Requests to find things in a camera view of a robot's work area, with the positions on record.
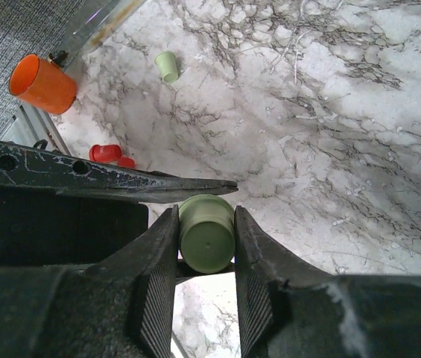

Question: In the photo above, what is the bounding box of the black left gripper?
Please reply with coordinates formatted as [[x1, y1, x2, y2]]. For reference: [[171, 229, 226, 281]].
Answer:
[[0, 142, 238, 266]]

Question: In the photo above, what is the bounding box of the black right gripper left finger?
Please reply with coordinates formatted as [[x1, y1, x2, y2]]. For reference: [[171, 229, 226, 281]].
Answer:
[[0, 208, 179, 357]]

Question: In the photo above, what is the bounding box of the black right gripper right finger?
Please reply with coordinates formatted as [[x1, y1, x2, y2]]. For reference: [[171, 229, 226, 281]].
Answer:
[[235, 207, 421, 357]]

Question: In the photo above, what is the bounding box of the red coffee capsule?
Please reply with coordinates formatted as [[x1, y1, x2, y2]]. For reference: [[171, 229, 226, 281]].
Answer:
[[88, 145, 122, 163]]

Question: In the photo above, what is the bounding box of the green coffee capsule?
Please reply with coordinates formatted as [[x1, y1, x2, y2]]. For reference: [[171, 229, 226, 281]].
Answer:
[[154, 51, 179, 83], [179, 195, 235, 274]]

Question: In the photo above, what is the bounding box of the orange cup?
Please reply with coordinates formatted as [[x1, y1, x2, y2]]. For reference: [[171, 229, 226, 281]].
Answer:
[[8, 54, 77, 115]]

